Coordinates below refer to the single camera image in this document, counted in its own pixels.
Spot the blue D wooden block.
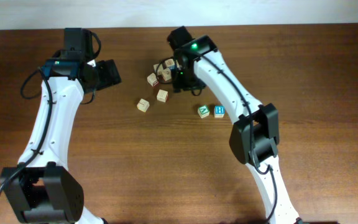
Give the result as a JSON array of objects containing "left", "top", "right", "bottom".
[{"left": 164, "top": 58, "right": 177, "bottom": 70}]

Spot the plain snake wooden block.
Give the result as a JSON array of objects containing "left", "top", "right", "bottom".
[{"left": 161, "top": 68, "right": 172, "bottom": 82}]

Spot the red E wooden block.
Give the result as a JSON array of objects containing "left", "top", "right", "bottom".
[{"left": 157, "top": 90, "right": 168, "bottom": 103}]

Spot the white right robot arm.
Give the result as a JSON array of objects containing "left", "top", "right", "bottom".
[{"left": 167, "top": 26, "right": 303, "bottom": 223}]

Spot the red Y wooden block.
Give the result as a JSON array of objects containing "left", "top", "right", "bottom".
[{"left": 147, "top": 73, "right": 159, "bottom": 87}]

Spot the blue H wooden block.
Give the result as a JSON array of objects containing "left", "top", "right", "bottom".
[{"left": 214, "top": 105, "right": 225, "bottom": 118}]

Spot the green V wooden block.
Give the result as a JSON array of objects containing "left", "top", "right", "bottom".
[{"left": 197, "top": 105, "right": 210, "bottom": 119}]

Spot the plain T wooden block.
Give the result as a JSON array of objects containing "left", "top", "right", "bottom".
[{"left": 137, "top": 98, "right": 150, "bottom": 113}]

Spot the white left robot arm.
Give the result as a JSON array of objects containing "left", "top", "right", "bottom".
[{"left": 0, "top": 28, "right": 122, "bottom": 223}]

